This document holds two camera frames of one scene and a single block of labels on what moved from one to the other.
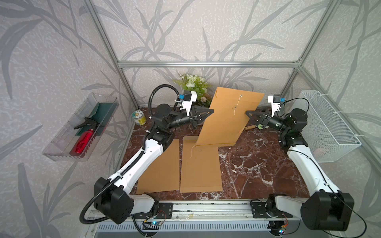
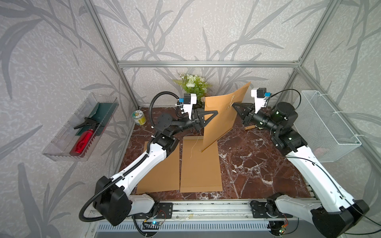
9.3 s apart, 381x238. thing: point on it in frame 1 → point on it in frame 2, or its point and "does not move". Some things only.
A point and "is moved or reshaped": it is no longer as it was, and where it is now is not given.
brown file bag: (200, 169) does not move
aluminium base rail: (200, 211) does not move
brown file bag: (224, 126) is moved or reshaped
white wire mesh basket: (328, 135) does not move
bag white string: (235, 107) → (232, 97)
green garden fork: (260, 126) does not move
